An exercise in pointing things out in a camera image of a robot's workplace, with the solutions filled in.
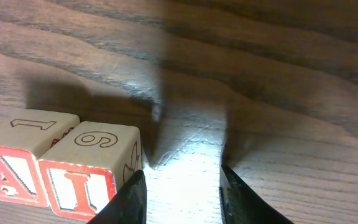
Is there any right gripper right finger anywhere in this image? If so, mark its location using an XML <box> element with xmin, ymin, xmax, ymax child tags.
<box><xmin>219</xmin><ymin>165</ymin><xmax>293</xmax><ymax>224</ymax></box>

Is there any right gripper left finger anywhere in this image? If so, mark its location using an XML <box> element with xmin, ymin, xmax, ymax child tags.
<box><xmin>87</xmin><ymin>170</ymin><xmax>147</xmax><ymax>224</ymax></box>

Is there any red I block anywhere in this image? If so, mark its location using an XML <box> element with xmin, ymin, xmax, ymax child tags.
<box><xmin>38</xmin><ymin>121</ymin><xmax>142</xmax><ymax>221</ymax></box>

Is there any red A block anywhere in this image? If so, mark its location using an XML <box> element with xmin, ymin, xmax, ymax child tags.
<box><xmin>0</xmin><ymin>109</ymin><xmax>80</xmax><ymax>207</ymax></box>

